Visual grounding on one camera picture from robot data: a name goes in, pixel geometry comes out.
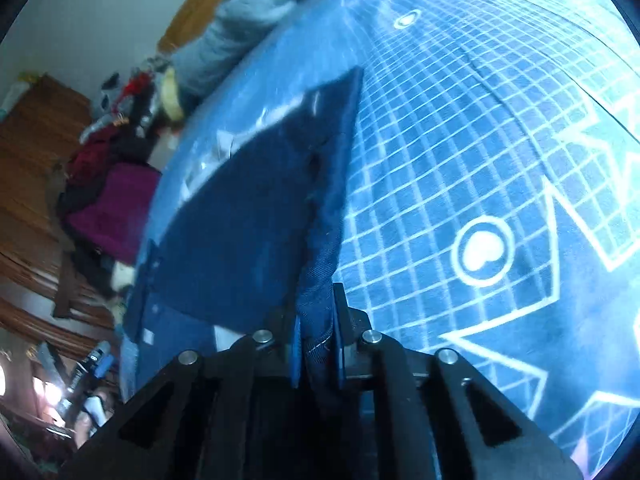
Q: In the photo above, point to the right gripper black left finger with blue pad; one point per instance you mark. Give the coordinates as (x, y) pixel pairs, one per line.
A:
(193, 405)

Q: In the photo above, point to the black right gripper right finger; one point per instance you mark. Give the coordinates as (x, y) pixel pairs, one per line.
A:
(435, 415)

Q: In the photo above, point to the navy and grey garment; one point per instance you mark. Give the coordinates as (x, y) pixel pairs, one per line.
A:
(261, 234)

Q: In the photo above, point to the brown wooden wardrobe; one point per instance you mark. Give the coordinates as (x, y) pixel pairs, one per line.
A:
(40, 298)

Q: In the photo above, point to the maroon hanging cloth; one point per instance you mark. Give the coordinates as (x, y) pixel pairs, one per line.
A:
(114, 216)

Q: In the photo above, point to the blue star patterned bedsheet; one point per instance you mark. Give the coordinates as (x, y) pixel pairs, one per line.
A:
(492, 207)

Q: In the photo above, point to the yellow pillow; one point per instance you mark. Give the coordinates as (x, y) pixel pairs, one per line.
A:
(169, 96)

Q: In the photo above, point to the wooden headboard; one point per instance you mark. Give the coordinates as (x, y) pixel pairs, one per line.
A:
(188, 23)

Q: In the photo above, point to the grey rolled duvet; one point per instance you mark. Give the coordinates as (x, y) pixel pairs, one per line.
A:
(238, 26)

